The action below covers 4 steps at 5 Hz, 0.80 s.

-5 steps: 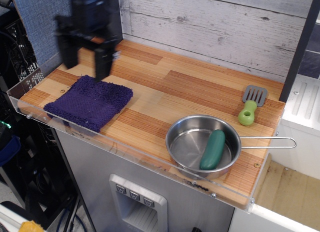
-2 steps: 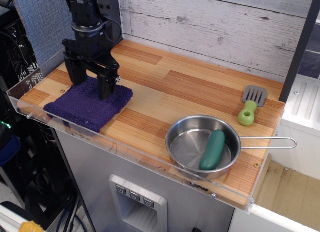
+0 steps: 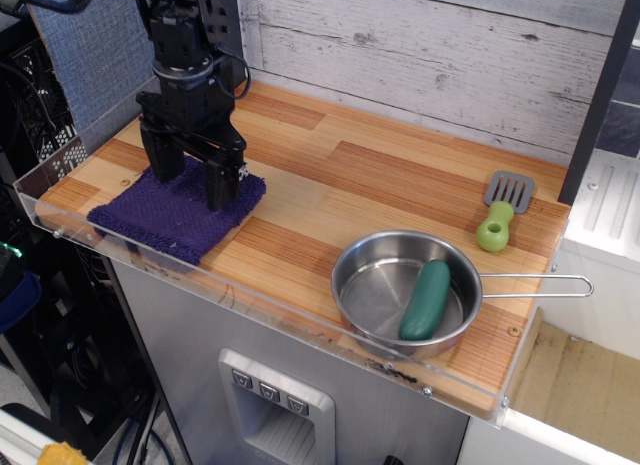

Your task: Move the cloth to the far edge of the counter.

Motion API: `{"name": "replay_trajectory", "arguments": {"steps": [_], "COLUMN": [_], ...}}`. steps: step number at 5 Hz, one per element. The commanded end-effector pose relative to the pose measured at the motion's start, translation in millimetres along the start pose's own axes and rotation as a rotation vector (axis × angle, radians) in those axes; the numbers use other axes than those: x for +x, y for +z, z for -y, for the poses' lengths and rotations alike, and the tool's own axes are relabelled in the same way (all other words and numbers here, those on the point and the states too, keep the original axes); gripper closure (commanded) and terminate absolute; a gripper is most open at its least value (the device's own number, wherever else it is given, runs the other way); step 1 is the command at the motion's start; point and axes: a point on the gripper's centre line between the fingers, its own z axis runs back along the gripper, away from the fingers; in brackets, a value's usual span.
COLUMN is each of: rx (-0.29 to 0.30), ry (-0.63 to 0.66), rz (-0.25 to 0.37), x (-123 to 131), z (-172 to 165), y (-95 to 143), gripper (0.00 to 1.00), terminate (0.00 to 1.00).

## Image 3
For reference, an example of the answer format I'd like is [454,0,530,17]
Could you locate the blue fabric panel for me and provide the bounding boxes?
[30,0,159,142]

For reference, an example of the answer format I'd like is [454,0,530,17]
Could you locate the dark grey right post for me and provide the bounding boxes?
[558,0,639,205]

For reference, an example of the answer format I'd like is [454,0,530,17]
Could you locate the green toy cucumber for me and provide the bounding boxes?
[399,260,451,341]

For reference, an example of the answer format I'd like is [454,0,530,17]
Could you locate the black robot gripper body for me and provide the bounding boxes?
[137,57,246,165]

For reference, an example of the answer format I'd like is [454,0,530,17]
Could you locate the small steel frying pan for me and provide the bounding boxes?
[330,228,595,360]

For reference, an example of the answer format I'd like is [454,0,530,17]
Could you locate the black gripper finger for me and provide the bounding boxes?
[205,160,246,211]
[140,121,185,183]

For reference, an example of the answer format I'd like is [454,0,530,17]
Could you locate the grey spatula green handle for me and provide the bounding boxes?
[476,170,535,252]

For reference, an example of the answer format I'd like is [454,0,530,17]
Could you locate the purple terry cloth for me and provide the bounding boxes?
[87,157,266,265]

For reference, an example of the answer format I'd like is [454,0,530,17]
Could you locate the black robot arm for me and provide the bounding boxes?
[1,0,251,211]

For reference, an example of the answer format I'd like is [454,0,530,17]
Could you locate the clear acrylic counter guard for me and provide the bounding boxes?
[16,79,569,423]

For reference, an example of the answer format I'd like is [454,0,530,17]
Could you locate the white toy sink unit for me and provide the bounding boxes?
[459,150,639,464]

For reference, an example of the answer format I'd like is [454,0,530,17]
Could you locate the silver toy fridge dispenser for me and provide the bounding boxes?
[218,348,336,464]

